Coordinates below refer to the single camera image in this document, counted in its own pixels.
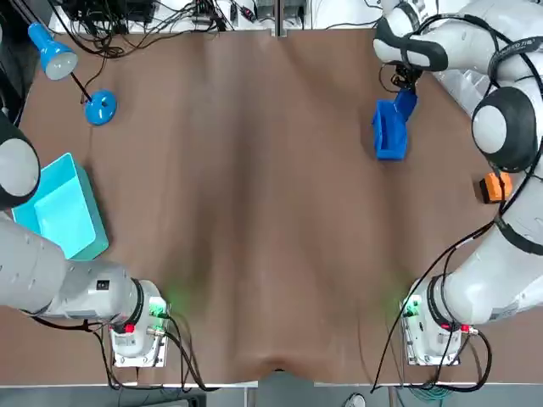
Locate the aluminium frame post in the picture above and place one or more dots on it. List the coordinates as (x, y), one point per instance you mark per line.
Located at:
(281, 21)

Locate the small blue parts tray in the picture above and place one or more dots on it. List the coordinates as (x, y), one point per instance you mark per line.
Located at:
(406, 106)

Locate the clear plastic organizer case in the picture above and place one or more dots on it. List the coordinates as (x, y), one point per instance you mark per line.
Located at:
(462, 91)

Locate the black flat electronics box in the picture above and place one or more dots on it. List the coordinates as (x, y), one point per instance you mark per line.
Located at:
(136, 10)

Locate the teal plastic bin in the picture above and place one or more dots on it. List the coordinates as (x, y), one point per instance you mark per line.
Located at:
(63, 212)

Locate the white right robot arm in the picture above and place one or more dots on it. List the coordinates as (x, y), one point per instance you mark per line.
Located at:
(500, 127)

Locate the white desk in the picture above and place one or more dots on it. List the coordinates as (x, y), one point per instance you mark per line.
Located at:
(339, 15)

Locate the blue desk lamp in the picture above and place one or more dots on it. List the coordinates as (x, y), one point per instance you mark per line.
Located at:
(102, 108)

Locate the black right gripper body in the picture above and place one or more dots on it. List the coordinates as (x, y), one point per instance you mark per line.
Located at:
(407, 76)

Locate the orange push button box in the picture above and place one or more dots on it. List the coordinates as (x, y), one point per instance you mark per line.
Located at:
(488, 186)

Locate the blue storage box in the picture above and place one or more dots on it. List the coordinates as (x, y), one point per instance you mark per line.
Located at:
(388, 131)

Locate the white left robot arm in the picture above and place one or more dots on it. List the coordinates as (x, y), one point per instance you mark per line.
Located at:
(42, 271)

